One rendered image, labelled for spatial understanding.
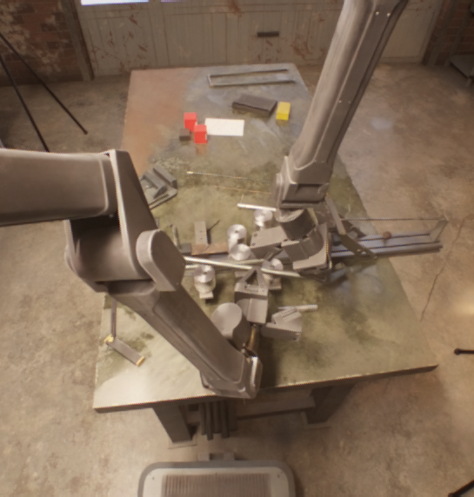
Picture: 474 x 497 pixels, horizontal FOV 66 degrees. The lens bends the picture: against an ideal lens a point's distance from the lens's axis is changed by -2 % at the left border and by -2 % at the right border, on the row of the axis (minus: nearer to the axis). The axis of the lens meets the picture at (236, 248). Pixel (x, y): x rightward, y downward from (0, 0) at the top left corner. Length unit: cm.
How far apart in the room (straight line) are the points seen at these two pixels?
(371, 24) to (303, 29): 356
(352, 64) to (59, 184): 33
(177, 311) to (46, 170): 23
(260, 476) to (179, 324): 103
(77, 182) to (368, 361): 75
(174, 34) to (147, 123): 237
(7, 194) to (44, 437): 165
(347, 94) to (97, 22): 349
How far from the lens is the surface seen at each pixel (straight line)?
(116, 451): 178
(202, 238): 101
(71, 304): 212
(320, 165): 57
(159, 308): 43
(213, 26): 384
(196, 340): 51
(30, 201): 31
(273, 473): 144
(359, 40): 46
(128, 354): 89
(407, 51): 452
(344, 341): 93
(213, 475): 144
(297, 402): 156
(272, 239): 72
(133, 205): 37
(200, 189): 121
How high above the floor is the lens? 169
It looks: 51 degrees down
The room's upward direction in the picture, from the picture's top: 1 degrees clockwise
